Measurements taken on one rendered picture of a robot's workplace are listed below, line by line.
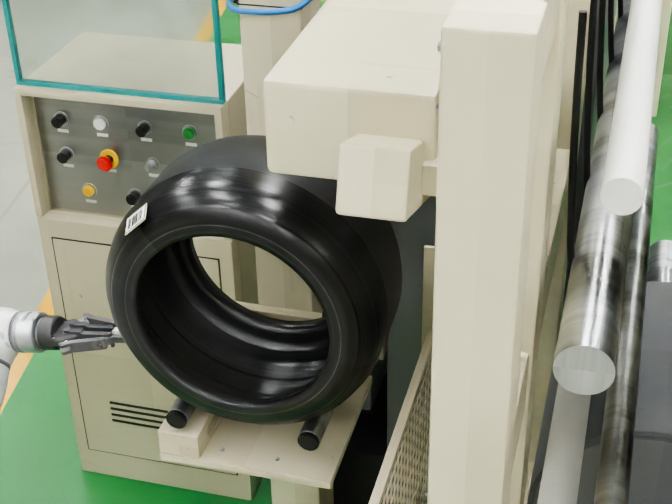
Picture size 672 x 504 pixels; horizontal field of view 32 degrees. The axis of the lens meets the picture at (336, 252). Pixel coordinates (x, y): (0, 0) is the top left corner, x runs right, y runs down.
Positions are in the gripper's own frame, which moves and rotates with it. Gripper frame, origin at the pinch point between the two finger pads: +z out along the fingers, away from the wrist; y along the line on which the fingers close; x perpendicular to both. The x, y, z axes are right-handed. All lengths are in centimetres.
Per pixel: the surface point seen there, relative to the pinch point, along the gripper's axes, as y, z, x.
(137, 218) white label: -10.3, 14.8, -33.7
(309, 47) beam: -24, 58, -70
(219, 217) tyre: -11.5, 31.7, -34.6
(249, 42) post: 26, 28, -53
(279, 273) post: 25.8, 24.9, 0.4
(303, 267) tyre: -12, 46, -25
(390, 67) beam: -29, 71, -68
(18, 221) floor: 192, -158, 81
